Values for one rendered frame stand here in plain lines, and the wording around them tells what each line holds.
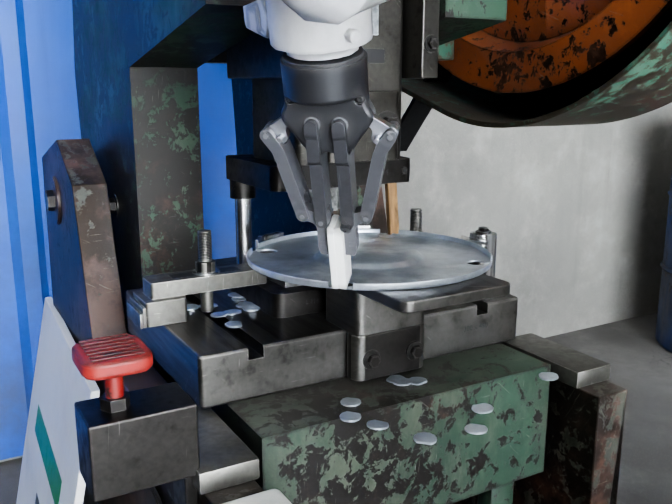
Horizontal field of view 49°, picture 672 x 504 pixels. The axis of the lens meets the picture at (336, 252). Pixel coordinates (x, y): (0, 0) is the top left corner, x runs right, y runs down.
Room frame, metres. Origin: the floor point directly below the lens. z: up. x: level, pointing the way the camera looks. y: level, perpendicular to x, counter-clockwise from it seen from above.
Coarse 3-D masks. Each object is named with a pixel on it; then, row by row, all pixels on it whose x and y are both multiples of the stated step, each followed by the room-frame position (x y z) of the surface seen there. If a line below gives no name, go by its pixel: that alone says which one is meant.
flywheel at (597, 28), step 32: (512, 0) 1.19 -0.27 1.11; (544, 0) 1.13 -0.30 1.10; (576, 0) 1.08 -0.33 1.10; (608, 0) 1.03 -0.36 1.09; (640, 0) 0.94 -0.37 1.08; (480, 32) 1.24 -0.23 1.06; (512, 32) 1.19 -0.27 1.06; (544, 32) 1.13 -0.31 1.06; (576, 32) 1.03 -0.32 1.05; (608, 32) 0.98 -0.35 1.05; (640, 32) 0.94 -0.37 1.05; (448, 64) 1.27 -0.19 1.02; (480, 64) 1.20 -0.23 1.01; (512, 64) 1.13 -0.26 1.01; (544, 64) 1.08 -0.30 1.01; (576, 64) 1.03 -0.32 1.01; (608, 64) 1.00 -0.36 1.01
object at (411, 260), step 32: (256, 256) 0.86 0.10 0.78; (288, 256) 0.86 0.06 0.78; (320, 256) 0.84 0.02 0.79; (352, 256) 0.83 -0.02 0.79; (384, 256) 0.83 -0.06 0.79; (416, 256) 0.84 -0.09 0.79; (448, 256) 0.86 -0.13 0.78; (480, 256) 0.86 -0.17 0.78; (352, 288) 0.72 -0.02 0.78; (384, 288) 0.71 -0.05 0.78; (416, 288) 0.72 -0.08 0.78
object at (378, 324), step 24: (432, 288) 0.73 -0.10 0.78; (456, 288) 0.73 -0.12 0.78; (480, 288) 0.73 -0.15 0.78; (504, 288) 0.74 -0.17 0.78; (336, 312) 0.83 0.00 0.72; (360, 312) 0.79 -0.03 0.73; (384, 312) 0.81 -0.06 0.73; (408, 312) 0.68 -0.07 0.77; (360, 336) 0.79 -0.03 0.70; (384, 336) 0.81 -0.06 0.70; (408, 336) 0.82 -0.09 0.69; (360, 360) 0.79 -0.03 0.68; (384, 360) 0.81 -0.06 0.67; (408, 360) 0.82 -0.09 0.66
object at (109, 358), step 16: (112, 336) 0.63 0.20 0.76; (128, 336) 0.63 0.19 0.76; (80, 352) 0.59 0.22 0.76; (96, 352) 0.59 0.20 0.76; (112, 352) 0.59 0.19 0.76; (128, 352) 0.59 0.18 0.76; (144, 352) 0.59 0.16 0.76; (80, 368) 0.57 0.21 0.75; (96, 368) 0.57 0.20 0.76; (112, 368) 0.57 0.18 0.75; (128, 368) 0.58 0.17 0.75; (144, 368) 0.58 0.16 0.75; (112, 384) 0.60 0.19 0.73
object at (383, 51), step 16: (400, 0) 0.93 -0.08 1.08; (384, 16) 0.92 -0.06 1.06; (400, 16) 0.93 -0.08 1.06; (384, 32) 0.92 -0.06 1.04; (400, 32) 0.93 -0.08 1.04; (368, 48) 0.91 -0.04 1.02; (384, 48) 0.92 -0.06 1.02; (400, 48) 0.93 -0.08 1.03; (368, 64) 0.91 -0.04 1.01; (384, 64) 0.92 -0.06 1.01; (400, 64) 0.93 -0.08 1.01; (256, 80) 0.95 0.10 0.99; (272, 80) 0.91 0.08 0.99; (368, 80) 0.91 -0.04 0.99; (384, 80) 0.92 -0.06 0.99; (400, 80) 0.93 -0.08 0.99; (256, 96) 0.95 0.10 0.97; (272, 96) 0.91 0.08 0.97; (384, 96) 0.88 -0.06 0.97; (400, 96) 0.93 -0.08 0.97; (256, 112) 0.95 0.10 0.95; (272, 112) 0.91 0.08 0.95; (384, 112) 0.88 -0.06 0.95; (400, 112) 0.93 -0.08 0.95; (256, 128) 0.96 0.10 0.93; (288, 128) 0.88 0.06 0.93; (368, 128) 0.87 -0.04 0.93; (400, 128) 0.93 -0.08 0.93; (256, 144) 0.96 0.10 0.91; (368, 144) 0.87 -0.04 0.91; (400, 144) 0.93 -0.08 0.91; (272, 160) 0.91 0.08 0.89; (304, 160) 0.86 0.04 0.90; (368, 160) 0.87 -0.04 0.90
